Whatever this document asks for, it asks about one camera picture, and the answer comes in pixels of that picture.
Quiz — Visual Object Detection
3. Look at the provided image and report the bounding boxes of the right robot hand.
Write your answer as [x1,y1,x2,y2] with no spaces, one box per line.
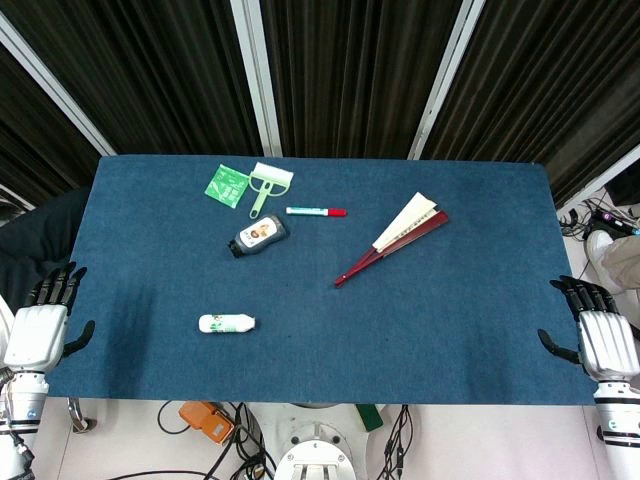
[537,275,640,384]

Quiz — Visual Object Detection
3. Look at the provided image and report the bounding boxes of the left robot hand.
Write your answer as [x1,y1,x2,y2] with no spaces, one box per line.
[2,261,96,373]

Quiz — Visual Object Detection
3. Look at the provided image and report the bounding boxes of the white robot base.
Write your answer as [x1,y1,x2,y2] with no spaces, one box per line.
[249,402,396,480]

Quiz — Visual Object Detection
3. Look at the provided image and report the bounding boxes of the white plastic bottle green label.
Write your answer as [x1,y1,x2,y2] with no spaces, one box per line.
[198,313,258,334]

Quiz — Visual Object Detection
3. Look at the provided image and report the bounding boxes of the dark squeeze bottle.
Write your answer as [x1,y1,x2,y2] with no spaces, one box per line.
[228,214,291,260]

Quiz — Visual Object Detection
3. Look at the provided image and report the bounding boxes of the person's leg beige trousers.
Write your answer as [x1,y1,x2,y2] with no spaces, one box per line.
[599,235,640,295]

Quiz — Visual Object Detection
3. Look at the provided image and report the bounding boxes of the metal table leg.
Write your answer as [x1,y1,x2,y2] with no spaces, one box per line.
[66,398,99,434]

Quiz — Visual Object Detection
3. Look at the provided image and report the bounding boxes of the black cloth heap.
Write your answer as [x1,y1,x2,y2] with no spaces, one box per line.
[0,187,91,306]

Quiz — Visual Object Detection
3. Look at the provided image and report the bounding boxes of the white shoe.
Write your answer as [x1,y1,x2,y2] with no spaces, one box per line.
[585,228,615,274]

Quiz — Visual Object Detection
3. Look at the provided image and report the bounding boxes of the orange pedal box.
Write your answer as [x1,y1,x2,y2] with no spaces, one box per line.
[178,401,235,446]

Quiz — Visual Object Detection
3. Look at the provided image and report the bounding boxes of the red folding fan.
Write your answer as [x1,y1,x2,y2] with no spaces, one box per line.
[334,191,450,289]

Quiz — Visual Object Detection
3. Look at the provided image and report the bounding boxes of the green snack packet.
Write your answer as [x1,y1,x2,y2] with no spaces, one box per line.
[204,163,248,210]

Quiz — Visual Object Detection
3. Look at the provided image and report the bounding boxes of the green rectangular block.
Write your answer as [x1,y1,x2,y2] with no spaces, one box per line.
[355,404,385,432]

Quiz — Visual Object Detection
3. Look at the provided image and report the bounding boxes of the blue table cloth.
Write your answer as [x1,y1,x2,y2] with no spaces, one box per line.
[48,154,597,406]

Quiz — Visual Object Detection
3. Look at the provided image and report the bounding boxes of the red capped white marker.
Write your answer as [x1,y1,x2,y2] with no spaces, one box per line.
[285,205,348,219]

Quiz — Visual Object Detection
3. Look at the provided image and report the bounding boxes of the black curtain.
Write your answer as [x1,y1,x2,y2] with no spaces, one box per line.
[0,0,640,209]

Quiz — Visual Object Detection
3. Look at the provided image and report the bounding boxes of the black cable bundle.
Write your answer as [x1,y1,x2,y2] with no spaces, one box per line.
[558,197,640,241]

